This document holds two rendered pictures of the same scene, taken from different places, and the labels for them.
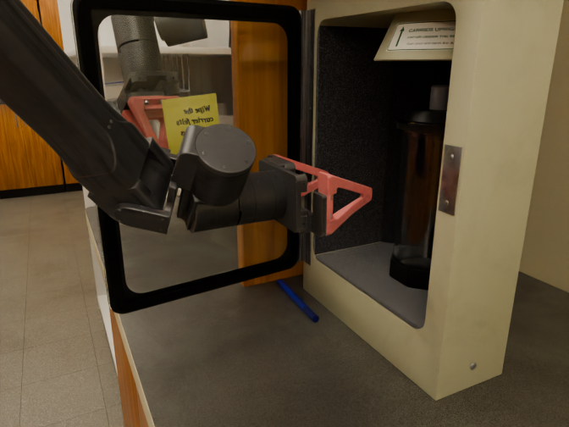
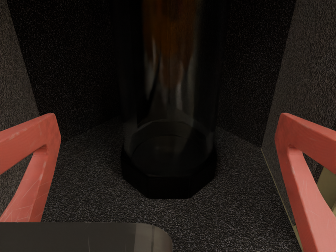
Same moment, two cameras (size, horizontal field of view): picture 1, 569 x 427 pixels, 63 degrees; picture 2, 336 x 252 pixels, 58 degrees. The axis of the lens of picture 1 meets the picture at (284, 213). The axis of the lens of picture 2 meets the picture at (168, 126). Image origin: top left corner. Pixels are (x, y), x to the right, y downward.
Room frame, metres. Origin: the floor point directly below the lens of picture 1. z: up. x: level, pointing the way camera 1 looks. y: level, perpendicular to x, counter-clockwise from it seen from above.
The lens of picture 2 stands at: (0.52, 0.02, 1.24)
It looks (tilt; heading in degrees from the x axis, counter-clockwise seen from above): 36 degrees down; 296
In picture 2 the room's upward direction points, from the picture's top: straight up
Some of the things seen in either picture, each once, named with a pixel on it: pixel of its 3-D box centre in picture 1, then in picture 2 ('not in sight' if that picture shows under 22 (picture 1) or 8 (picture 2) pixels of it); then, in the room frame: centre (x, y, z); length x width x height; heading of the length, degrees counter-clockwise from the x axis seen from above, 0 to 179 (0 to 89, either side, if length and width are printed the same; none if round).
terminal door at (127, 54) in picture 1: (207, 157); not in sight; (0.64, 0.11, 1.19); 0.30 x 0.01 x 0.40; 123
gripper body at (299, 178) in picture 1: (261, 196); not in sight; (0.52, 0.03, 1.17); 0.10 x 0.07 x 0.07; 26
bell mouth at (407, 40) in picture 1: (447, 37); not in sight; (0.62, -0.20, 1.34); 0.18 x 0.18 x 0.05
